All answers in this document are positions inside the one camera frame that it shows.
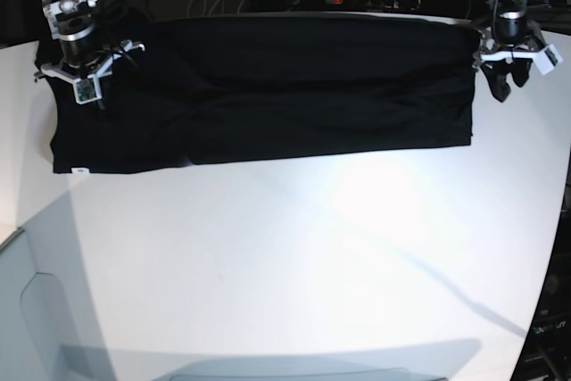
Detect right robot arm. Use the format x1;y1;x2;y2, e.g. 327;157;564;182
34;0;145;105

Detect black T-shirt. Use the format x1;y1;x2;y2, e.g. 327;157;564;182
49;13;479;174

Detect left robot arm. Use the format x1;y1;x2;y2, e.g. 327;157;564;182
472;0;548;103

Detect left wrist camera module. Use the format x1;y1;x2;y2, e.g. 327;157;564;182
534;44;563;76

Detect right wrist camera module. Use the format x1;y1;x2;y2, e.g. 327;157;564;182
72;79;103;105

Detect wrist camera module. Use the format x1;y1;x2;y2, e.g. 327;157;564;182
72;79;103;105
534;44;563;76

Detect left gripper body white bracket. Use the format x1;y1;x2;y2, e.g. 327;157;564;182
473;21;548;69

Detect black equipment box with lettering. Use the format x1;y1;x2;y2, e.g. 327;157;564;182
512;241;570;380

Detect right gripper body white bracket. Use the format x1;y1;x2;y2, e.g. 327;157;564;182
33;40;146;84

